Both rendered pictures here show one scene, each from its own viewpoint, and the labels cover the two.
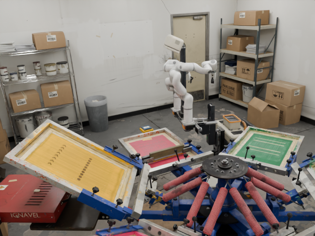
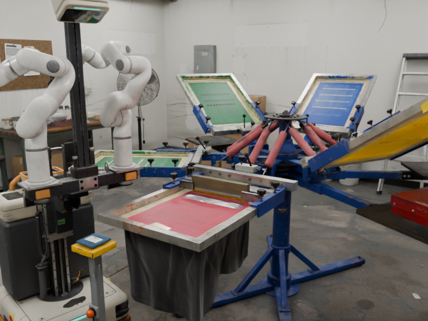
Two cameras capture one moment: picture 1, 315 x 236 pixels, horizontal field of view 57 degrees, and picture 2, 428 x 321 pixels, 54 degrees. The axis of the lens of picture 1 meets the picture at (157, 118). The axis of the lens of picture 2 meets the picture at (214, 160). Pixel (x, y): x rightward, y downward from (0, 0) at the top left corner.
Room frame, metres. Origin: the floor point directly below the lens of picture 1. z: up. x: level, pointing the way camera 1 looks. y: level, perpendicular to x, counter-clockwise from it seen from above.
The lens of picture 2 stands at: (3.60, 1.76, 1.69)
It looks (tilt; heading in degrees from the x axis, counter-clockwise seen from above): 14 degrees down; 238
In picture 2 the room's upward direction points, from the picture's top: straight up
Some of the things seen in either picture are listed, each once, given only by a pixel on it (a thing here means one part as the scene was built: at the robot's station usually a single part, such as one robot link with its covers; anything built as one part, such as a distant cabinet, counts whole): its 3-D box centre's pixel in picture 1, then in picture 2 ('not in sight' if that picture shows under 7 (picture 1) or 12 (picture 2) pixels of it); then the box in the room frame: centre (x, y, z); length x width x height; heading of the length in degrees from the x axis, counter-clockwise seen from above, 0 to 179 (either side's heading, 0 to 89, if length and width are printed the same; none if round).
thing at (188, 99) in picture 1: (187, 100); (120, 122); (2.87, -0.32, 1.37); 0.13 x 0.10 x 0.16; 22
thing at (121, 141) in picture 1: (157, 148); (197, 205); (2.61, 0.01, 0.97); 0.79 x 0.58 x 0.04; 25
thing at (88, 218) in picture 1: (130, 213); (352, 199); (1.71, 0.24, 0.91); 1.34 x 0.40 x 0.08; 85
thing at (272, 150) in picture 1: (261, 145); (156, 150); (2.39, -0.95, 1.05); 1.08 x 0.61 x 0.23; 145
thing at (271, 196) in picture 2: (141, 165); (268, 201); (2.28, 0.17, 0.98); 0.30 x 0.05 x 0.07; 25
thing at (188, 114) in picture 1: (189, 114); (121, 151); (2.87, -0.34, 1.21); 0.16 x 0.13 x 0.15; 100
